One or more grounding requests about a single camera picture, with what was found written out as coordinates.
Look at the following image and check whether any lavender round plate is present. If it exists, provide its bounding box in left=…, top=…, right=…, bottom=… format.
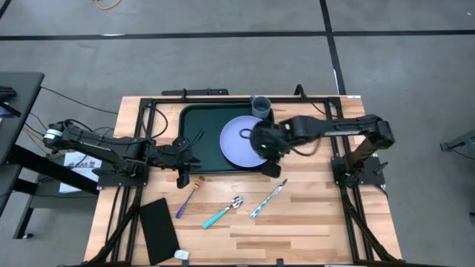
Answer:
left=219, top=115, right=270, bottom=168

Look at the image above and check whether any grey metal stand foot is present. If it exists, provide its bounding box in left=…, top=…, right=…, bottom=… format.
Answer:
left=439, top=129, right=475, bottom=157

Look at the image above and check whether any black cloth napkin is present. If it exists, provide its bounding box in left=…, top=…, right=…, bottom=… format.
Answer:
left=139, top=197, right=181, bottom=266

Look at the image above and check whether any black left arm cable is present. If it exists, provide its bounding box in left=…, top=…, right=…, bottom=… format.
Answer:
left=142, top=105, right=171, bottom=142

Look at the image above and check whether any black desk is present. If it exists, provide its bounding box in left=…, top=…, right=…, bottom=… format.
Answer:
left=0, top=72, right=101, bottom=240

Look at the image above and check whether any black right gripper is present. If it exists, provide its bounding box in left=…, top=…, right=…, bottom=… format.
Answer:
left=255, top=118, right=298, bottom=178

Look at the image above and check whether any gold fork purple handle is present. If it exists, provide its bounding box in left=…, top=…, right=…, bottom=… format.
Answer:
left=174, top=175, right=206, bottom=220

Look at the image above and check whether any dark green plastic tray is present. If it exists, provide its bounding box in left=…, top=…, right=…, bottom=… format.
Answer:
left=179, top=102, right=276, bottom=175

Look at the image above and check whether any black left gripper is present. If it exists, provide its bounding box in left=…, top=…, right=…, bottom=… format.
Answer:
left=148, top=129, right=205, bottom=189

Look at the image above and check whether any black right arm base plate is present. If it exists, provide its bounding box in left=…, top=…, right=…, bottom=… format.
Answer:
left=331, top=155, right=387, bottom=187

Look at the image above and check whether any yellow cable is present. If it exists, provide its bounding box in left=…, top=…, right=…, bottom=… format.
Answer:
left=94, top=0, right=123, bottom=11

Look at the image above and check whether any silver spoon teal handle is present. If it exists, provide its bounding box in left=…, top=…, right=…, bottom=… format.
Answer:
left=201, top=195, right=245, bottom=230

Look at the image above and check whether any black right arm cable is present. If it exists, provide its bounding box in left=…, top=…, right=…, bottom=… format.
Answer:
left=295, top=84, right=337, bottom=118

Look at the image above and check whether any long black bar device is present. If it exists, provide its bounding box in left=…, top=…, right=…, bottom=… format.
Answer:
left=161, top=88, right=230, bottom=97

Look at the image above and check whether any white paper sheet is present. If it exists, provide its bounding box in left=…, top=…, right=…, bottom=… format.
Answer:
left=59, top=151, right=103, bottom=194

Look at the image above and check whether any thin black floor cable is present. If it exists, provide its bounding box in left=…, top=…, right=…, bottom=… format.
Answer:
left=39, top=85, right=119, bottom=116

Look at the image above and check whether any black bowl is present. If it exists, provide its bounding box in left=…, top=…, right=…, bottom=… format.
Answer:
left=249, top=124, right=289, bottom=161

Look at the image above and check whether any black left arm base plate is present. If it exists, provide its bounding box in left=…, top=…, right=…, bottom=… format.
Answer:
left=92, top=165, right=150, bottom=188

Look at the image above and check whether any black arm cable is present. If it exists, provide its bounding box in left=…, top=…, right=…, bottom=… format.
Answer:
left=295, top=84, right=337, bottom=118
left=142, top=105, right=171, bottom=142

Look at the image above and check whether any black metal table frame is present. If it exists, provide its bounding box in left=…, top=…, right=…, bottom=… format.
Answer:
left=84, top=96, right=406, bottom=267

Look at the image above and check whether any blue-grey mug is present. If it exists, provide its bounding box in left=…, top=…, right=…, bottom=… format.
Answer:
left=250, top=95, right=274, bottom=120

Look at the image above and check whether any knife with patterned white handle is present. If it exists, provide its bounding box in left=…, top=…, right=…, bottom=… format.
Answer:
left=249, top=178, right=289, bottom=220

